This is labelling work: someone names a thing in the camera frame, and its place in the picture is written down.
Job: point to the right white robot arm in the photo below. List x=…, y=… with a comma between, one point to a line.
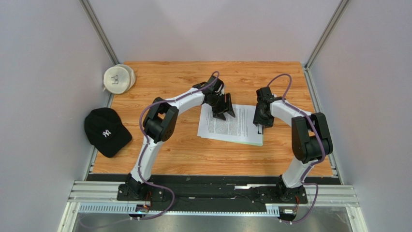
x=311, y=139

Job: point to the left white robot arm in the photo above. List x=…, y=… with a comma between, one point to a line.
x=157, y=123

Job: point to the right aluminium corner post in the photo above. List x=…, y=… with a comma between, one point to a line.
x=338, y=13

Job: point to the green clipboard folder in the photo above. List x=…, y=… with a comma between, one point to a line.
x=253, y=136

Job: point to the text-filled paper sheet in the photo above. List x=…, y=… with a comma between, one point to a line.
x=229, y=130

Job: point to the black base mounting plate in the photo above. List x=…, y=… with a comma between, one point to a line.
x=209, y=193

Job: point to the aluminium corner post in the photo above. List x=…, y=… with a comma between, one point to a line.
x=338, y=13
x=99, y=30

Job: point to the cream round zip pouch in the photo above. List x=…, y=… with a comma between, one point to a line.
x=118, y=79

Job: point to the left aluminium corner post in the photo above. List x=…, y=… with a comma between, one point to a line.
x=99, y=30

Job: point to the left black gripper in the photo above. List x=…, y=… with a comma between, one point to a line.
x=226, y=107

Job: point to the black NY baseball cap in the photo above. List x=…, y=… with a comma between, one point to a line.
x=105, y=130

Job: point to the aluminium front rail frame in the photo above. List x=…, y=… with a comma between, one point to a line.
x=101, y=197

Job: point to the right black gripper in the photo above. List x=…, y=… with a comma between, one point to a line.
x=259, y=120

